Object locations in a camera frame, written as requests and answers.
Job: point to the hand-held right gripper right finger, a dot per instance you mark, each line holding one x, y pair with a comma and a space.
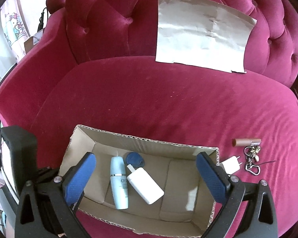
209, 178

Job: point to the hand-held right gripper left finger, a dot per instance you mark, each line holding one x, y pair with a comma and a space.
79, 178

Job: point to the small white charger plug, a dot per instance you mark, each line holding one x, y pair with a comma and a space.
229, 165

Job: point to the cardboard box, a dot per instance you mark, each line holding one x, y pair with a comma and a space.
178, 178

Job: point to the white and pale blue bottle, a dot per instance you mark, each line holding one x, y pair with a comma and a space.
119, 186

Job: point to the brown lipstick tube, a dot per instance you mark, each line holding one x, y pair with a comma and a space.
247, 141

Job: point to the blue key fob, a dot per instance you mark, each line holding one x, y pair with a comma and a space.
134, 158

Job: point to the large white charger plug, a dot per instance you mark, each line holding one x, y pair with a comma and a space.
146, 186

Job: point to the red velvet tufted armchair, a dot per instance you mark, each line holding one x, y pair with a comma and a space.
164, 104

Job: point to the small brown cardboard carton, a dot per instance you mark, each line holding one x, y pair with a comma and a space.
32, 43

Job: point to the cartoon printed cloth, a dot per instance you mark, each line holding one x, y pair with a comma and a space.
13, 29

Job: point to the brown paper sheet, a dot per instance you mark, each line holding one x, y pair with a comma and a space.
201, 34

